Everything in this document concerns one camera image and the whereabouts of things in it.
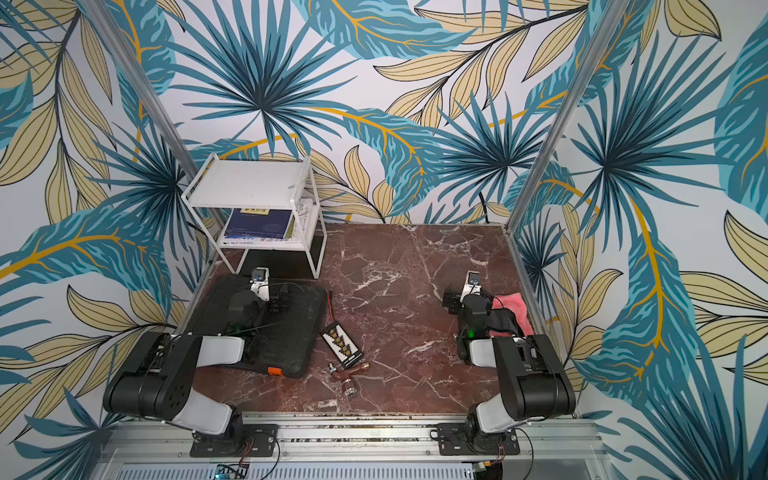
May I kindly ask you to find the pink fluffy cloth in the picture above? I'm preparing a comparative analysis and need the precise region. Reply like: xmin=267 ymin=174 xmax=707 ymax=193
xmin=492 ymin=293 xmax=535 ymax=336

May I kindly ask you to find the white two-tier bookshelf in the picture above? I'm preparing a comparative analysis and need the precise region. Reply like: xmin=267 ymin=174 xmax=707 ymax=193
xmin=181 ymin=153 xmax=327 ymax=280

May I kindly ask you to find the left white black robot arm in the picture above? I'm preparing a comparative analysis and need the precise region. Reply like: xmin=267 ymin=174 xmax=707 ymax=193
xmin=103 ymin=288 xmax=290 ymax=444

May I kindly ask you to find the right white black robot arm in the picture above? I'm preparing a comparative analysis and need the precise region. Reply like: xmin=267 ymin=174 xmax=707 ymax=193
xmin=442 ymin=286 xmax=576 ymax=439

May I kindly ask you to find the black plastic tool case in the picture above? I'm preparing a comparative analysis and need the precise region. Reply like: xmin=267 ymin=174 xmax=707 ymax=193
xmin=184 ymin=276 xmax=327 ymax=378

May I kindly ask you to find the black screwdriver bit holder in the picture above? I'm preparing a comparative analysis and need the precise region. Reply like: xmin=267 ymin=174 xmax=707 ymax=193
xmin=321 ymin=322 xmax=363 ymax=369

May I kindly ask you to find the dark blue book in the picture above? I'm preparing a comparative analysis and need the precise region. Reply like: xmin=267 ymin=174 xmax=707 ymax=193
xmin=225 ymin=209 xmax=294 ymax=239

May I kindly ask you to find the red-brown small tool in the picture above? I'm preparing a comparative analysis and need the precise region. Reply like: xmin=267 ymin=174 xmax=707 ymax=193
xmin=329 ymin=363 xmax=370 ymax=397

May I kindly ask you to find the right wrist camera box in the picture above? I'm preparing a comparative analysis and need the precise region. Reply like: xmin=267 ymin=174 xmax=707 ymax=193
xmin=461 ymin=271 xmax=482 ymax=299

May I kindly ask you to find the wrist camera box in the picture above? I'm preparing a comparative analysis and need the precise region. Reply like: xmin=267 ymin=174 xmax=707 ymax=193
xmin=250 ymin=267 xmax=270 ymax=302
xmin=461 ymin=271 xmax=482 ymax=299

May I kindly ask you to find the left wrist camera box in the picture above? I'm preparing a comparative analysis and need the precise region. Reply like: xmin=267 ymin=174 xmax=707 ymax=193
xmin=250 ymin=267 xmax=270 ymax=302

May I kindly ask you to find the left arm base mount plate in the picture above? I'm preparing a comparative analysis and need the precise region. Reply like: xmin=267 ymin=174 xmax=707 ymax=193
xmin=190 ymin=424 xmax=279 ymax=458

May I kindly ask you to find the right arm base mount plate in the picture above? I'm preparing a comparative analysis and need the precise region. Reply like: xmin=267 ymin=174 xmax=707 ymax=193
xmin=430 ymin=423 xmax=520 ymax=456

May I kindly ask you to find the aluminium front rail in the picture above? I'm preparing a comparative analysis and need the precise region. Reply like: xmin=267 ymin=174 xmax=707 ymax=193
xmin=90 ymin=413 xmax=616 ymax=479

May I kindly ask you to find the right aluminium corner post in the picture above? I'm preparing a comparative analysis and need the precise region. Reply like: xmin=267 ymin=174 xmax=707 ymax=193
xmin=506 ymin=0 xmax=629 ymax=237

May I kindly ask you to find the aluminium corner post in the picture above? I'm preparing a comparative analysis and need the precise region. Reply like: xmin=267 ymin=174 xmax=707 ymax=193
xmin=80 ymin=0 xmax=226 ymax=226
xmin=506 ymin=0 xmax=629 ymax=237

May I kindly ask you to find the left aluminium corner post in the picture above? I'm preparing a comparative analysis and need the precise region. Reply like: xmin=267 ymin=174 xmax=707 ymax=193
xmin=80 ymin=0 xmax=226 ymax=226

